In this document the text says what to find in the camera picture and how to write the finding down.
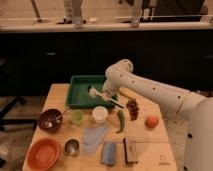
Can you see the dark brown bowl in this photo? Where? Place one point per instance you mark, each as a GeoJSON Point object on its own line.
{"type": "Point", "coordinates": [46, 116]}

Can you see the green plastic tray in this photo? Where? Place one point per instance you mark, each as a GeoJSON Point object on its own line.
{"type": "Point", "coordinates": [78, 96]}

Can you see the yellow banana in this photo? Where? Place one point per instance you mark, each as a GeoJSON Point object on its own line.
{"type": "Point", "coordinates": [125, 94]}

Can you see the green chili pepper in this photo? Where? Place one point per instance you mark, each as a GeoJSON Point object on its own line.
{"type": "Point", "coordinates": [121, 118]}

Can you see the green plastic cup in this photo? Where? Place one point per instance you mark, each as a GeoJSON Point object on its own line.
{"type": "Point", "coordinates": [76, 117]}

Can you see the orange fruit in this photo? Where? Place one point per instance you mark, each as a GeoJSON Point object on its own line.
{"type": "Point", "coordinates": [152, 121]}

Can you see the white plastic cup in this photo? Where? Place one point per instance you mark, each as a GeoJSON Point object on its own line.
{"type": "Point", "coordinates": [99, 114]}

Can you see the small metal cup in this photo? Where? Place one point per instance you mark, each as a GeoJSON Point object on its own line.
{"type": "Point", "coordinates": [71, 147]}

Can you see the blue sponge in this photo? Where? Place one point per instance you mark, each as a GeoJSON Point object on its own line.
{"type": "Point", "coordinates": [108, 153]}

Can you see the wooden block with black edge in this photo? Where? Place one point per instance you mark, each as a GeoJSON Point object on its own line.
{"type": "Point", "coordinates": [130, 150]}

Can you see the black office chair base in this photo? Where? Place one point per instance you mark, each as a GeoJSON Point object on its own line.
{"type": "Point", "coordinates": [6, 120]}

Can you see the light blue cloth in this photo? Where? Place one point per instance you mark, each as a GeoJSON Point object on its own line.
{"type": "Point", "coordinates": [92, 137]}

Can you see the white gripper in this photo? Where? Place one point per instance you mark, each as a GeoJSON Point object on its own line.
{"type": "Point", "coordinates": [106, 96]}

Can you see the orange plastic bowl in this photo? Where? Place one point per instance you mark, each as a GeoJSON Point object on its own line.
{"type": "Point", "coordinates": [43, 154]}

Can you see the metal spoon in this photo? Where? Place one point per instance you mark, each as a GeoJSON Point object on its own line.
{"type": "Point", "coordinates": [51, 123]}

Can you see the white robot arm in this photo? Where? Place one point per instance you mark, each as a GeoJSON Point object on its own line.
{"type": "Point", "coordinates": [195, 108]}

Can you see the dark red grape bunch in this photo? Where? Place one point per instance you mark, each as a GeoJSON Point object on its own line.
{"type": "Point", "coordinates": [133, 109]}

